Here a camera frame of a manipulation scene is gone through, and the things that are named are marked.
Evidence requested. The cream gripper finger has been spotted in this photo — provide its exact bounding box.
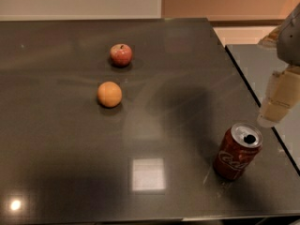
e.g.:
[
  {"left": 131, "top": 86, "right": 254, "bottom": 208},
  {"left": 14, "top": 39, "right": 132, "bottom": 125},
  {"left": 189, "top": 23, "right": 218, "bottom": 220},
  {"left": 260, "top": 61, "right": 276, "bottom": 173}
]
[
  {"left": 257, "top": 65, "right": 300, "bottom": 128},
  {"left": 259, "top": 26, "right": 280, "bottom": 48}
]

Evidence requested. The orange fruit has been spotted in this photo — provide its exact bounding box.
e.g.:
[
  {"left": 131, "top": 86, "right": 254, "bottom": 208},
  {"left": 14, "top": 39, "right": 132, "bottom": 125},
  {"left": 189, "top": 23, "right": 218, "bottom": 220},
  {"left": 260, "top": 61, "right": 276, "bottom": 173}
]
[{"left": 97, "top": 82, "right": 122, "bottom": 108}]

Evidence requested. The red coke can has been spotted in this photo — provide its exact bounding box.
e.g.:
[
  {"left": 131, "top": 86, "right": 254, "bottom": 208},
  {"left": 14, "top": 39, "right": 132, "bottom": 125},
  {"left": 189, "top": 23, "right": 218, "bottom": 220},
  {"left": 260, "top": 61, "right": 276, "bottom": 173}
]
[{"left": 213, "top": 123, "right": 263, "bottom": 181}]

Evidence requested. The red apple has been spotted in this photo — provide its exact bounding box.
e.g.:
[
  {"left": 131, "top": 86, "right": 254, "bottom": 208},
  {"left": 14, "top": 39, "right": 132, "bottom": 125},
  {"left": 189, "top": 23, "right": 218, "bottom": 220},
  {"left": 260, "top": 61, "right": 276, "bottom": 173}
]
[{"left": 110, "top": 44, "right": 133, "bottom": 67}]

